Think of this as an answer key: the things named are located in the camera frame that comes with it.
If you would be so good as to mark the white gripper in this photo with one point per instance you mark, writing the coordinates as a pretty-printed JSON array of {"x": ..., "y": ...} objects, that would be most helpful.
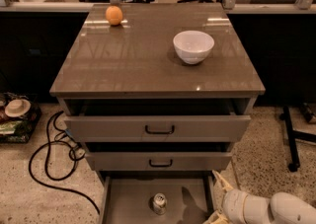
[{"x": 233, "y": 202}]

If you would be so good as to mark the grey drawer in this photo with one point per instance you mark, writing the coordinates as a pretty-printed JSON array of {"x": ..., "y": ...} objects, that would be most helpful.
[
  {"x": 158, "y": 156},
  {"x": 158, "y": 128},
  {"x": 190, "y": 200}
]

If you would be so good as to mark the top grey drawer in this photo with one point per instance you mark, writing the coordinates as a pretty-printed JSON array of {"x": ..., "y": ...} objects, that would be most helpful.
[{"x": 158, "y": 128}]

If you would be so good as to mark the orange fruit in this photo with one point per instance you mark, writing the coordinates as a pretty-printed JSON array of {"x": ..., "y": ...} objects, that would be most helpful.
[{"x": 114, "y": 15}]

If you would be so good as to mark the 7up soda can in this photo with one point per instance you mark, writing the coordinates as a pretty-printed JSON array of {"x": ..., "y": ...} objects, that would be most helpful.
[{"x": 159, "y": 203}]

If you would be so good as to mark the bottom grey drawer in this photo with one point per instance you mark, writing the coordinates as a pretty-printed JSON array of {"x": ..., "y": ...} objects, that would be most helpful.
[{"x": 190, "y": 200}]

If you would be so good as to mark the beige toy hat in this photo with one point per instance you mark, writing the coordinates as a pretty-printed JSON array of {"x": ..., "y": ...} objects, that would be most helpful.
[{"x": 17, "y": 108}]

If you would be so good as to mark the box of toys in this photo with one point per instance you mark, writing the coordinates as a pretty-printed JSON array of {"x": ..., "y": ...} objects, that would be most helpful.
[{"x": 18, "y": 129}]

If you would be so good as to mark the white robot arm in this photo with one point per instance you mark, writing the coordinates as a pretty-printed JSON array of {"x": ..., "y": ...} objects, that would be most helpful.
[{"x": 286, "y": 208}]

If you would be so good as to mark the grey drawer cabinet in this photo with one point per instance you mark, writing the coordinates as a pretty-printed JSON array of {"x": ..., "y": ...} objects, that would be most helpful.
[{"x": 133, "y": 69}]

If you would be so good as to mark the white ceramic bowl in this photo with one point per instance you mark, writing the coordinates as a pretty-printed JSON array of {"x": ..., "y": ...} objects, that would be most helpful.
[{"x": 193, "y": 47}]

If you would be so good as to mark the black stand leg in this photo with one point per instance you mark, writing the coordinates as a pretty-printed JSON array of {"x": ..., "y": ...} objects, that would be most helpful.
[{"x": 293, "y": 135}]

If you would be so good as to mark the middle grey drawer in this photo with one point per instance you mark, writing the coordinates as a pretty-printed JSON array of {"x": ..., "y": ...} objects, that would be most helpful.
[{"x": 158, "y": 156}]

